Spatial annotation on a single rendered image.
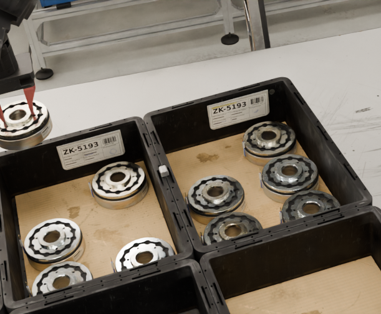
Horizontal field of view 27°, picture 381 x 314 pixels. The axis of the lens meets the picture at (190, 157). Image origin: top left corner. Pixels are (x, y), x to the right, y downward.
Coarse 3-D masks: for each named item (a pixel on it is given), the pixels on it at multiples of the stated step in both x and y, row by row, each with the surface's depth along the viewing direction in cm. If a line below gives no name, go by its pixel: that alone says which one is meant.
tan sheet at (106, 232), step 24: (144, 168) 154; (48, 192) 152; (72, 192) 151; (24, 216) 148; (48, 216) 147; (72, 216) 146; (96, 216) 145; (120, 216) 144; (144, 216) 143; (24, 240) 142; (96, 240) 140; (120, 240) 139; (168, 240) 138; (96, 264) 136
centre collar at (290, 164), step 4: (280, 164) 144; (284, 164) 143; (288, 164) 143; (292, 164) 143; (296, 164) 143; (280, 168) 143; (284, 168) 144; (296, 168) 143; (300, 168) 142; (276, 172) 142; (280, 172) 142; (300, 172) 141; (280, 176) 141; (284, 176) 141; (288, 176) 141; (292, 176) 141; (296, 176) 141; (300, 176) 141; (284, 180) 141; (288, 180) 141; (292, 180) 141
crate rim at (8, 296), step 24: (120, 120) 150; (48, 144) 148; (144, 144) 144; (0, 192) 138; (168, 192) 132; (0, 216) 135; (0, 240) 129; (0, 264) 124; (144, 264) 120; (72, 288) 118
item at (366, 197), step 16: (272, 80) 154; (288, 80) 153; (208, 96) 152; (224, 96) 152; (160, 112) 150; (304, 112) 145; (320, 128) 140; (160, 144) 143; (160, 160) 139; (336, 160) 134; (352, 176) 131; (176, 192) 132; (368, 192) 126; (336, 208) 124; (352, 208) 124; (192, 224) 126; (288, 224) 123; (192, 240) 123; (224, 240) 122; (240, 240) 121
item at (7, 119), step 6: (12, 108) 136; (18, 108) 136; (24, 108) 135; (6, 114) 135; (12, 114) 135; (30, 114) 134; (6, 120) 134; (12, 120) 133; (18, 120) 133; (24, 120) 133
